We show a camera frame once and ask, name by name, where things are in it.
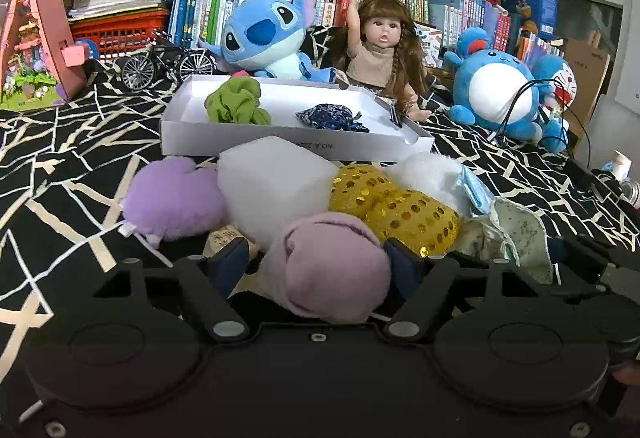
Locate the black miniature bicycle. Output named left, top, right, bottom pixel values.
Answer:
left=121, top=29, right=218, bottom=93

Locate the person's right hand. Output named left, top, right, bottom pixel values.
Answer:
left=612, top=364, right=640, bottom=387

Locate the purple plush toy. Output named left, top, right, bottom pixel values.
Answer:
left=120, top=155, right=228, bottom=246

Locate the green scrunchie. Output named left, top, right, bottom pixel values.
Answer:
left=204, top=77, right=272, bottom=126

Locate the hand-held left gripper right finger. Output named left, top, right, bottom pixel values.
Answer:
left=382, top=238, right=567, bottom=343

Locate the white paper cup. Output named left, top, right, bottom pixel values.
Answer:
left=602, top=151, right=632, bottom=181

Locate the black patterned blanket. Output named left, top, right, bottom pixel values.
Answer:
left=0, top=26, right=640, bottom=369

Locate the white fluffy scrunchie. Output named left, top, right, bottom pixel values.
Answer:
left=217, top=135, right=341, bottom=251

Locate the metal can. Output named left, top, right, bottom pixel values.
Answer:
left=620, top=181, right=640, bottom=210

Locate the dark blue patterned scrunchie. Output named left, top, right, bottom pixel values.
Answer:
left=295, top=103, right=371, bottom=134

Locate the brown cardboard sheet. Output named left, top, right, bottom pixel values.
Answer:
left=562, top=31, right=612, bottom=141

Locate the pink model house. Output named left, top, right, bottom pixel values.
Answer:
left=0, top=0, right=98, bottom=111

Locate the white cardboard box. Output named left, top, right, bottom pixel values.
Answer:
left=160, top=74, right=435, bottom=164

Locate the beige paper tag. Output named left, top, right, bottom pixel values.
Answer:
left=204, top=225, right=262, bottom=265

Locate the black cable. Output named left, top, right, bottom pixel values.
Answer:
left=487, top=78, right=601, bottom=171

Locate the blue round toy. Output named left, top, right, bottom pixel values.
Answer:
left=75, top=37, right=104, bottom=64

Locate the brown-haired doll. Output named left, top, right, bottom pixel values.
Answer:
left=336, top=0, right=433, bottom=123

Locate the pink cloth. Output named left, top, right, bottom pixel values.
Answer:
left=257, top=212, right=392, bottom=324

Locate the blue face mask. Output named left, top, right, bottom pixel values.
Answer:
left=456, top=165, right=497, bottom=219

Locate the row of blue-white series books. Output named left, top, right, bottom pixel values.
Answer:
left=427, top=0, right=517, bottom=53

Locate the blue round mouse plush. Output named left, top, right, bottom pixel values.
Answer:
left=442, top=26, right=568, bottom=154

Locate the blue robot cat plush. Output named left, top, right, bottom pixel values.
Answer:
left=530, top=54, right=578, bottom=119

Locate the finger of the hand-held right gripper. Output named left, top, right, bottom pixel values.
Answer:
left=547, top=233, right=640, bottom=271

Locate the gold sequin pouch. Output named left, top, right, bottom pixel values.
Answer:
left=328, top=163, right=462, bottom=259

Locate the red basket under books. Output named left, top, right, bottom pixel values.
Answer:
left=69, top=8, right=171, bottom=64

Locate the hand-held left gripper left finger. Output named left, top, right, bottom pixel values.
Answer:
left=94, top=238, right=252, bottom=344

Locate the blue big-eared alien plush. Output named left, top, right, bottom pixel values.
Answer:
left=197, top=0, right=337, bottom=82

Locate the pale green floral cloth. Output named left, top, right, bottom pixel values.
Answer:
left=457, top=197, right=555, bottom=285

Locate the white fluffy ball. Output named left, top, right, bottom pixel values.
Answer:
left=384, top=151, right=466, bottom=214

